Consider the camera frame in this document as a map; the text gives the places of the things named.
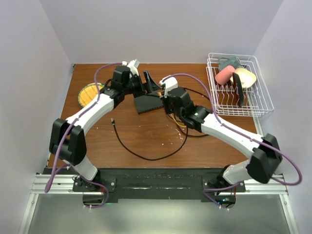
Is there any yellow woven plate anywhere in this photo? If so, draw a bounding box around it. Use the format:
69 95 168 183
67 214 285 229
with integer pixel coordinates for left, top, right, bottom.
78 83 98 108

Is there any long black ethernet cable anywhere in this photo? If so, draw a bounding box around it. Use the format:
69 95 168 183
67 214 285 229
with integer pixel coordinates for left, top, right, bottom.
110 117 189 161

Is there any cream bowl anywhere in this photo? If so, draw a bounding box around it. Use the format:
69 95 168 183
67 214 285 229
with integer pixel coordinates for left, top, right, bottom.
235 68 257 89

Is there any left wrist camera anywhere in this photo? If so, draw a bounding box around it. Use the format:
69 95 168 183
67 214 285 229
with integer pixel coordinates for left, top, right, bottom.
122 59 140 76

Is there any yellow ethernet cable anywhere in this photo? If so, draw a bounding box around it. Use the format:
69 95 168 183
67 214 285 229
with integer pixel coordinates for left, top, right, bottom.
170 113 188 129

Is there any aluminium frame rail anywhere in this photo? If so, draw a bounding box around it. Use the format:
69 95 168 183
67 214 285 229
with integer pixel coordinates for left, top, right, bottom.
19 166 299 234

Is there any pink cup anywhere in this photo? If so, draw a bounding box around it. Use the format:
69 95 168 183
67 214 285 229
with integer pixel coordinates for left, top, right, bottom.
215 65 235 85

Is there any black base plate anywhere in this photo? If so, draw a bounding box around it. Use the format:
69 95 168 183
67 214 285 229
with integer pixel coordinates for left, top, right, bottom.
73 167 245 203

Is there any grey-green mug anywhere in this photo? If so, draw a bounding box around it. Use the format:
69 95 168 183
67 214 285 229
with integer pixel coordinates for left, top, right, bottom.
218 56 241 71

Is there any white wire dish rack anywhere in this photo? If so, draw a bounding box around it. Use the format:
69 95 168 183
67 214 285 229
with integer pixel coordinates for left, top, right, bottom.
207 53 274 117

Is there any black network switch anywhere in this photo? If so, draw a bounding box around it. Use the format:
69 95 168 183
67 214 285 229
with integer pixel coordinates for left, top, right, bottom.
134 95 163 114

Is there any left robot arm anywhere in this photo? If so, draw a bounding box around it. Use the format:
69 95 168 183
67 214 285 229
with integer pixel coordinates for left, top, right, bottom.
45 62 166 193

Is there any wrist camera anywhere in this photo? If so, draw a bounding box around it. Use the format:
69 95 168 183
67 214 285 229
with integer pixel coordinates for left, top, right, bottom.
159 77 178 98
122 59 140 76

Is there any dark brown plate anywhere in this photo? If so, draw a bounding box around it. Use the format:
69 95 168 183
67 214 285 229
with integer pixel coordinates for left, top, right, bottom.
233 73 245 107

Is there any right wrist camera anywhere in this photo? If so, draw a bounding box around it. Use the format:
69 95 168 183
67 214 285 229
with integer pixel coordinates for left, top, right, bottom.
159 77 178 98

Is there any short black ethernet cable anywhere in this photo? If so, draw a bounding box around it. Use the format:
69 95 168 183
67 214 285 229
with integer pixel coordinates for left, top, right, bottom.
168 87 215 137

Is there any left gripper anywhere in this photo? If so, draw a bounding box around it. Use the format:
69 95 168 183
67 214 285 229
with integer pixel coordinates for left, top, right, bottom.
122 70 160 98

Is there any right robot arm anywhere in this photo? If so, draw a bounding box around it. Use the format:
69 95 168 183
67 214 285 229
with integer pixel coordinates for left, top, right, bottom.
160 87 282 192

